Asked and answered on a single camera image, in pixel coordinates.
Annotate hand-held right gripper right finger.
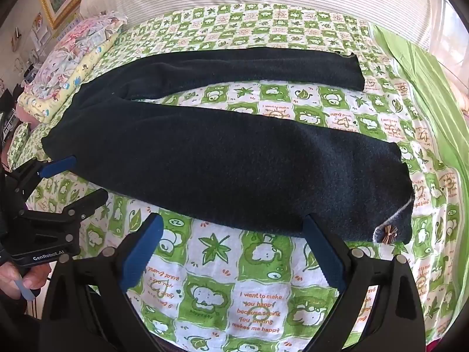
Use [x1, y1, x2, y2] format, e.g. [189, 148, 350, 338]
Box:
[302, 214, 428, 352]

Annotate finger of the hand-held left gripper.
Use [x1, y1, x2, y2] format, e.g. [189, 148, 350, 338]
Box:
[18, 189, 109, 235]
[9, 156, 77, 193]

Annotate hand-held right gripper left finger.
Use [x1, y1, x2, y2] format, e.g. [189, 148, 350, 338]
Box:
[38, 213, 164, 352]

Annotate black pants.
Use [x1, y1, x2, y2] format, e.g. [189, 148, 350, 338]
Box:
[40, 47, 416, 244]

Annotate person's left hand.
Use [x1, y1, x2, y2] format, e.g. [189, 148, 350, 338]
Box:
[0, 262, 52, 301]

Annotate green printed bed sheet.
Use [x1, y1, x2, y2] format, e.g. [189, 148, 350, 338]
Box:
[7, 2, 467, 352]

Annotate yellow folded blanket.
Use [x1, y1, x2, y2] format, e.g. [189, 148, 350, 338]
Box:
[16, 31, 121, 123]

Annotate floral folded blanket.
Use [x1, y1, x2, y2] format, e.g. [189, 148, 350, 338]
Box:
[24, 9, 129, 99]

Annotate plain green sheet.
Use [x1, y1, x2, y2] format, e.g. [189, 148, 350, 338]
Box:
[372, 24, 469, 228]

